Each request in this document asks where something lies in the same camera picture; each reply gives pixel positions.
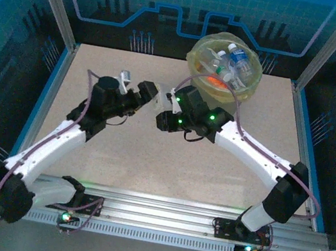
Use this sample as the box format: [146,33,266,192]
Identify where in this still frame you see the clear plastic bottle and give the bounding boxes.
[149,81,173,114]

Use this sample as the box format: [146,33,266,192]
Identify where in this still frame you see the orange label bottle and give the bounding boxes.
[206,76,231,91]

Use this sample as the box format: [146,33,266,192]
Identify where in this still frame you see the blue label water bottle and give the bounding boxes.
[223,42,258,82]

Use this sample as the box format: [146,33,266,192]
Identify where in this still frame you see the yellow plastic bin liner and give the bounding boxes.
[180,27,269,103]

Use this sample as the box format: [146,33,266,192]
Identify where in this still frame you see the left controller board with LED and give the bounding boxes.
[56,210,81,227]

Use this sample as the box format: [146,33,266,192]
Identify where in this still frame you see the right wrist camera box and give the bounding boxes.
[162,86,184,116]

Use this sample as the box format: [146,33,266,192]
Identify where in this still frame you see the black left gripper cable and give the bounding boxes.
[106,108,131,129]

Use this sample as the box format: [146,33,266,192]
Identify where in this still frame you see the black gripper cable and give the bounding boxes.
[106,108,131,129]
[181,128,206,145]

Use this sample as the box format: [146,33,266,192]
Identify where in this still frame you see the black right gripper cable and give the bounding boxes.
[181,128,206,145]

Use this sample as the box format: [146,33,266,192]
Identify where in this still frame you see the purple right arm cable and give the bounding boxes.
[145,71,336,251]

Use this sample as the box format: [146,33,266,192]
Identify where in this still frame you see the aluminium table side rail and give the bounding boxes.
[267,81,336,232]
[4,35,81,186]

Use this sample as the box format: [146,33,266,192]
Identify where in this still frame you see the aluminium mounting rail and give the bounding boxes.
[0,166,333,251]

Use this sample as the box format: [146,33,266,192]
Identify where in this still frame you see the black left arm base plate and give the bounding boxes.
[77,193,106,218]

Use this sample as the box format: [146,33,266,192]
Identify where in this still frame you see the slotted cable duct strip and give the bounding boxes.
[22,206,240,251]

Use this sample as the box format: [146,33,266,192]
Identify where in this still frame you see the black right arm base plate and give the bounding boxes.
[211,216,278,249]

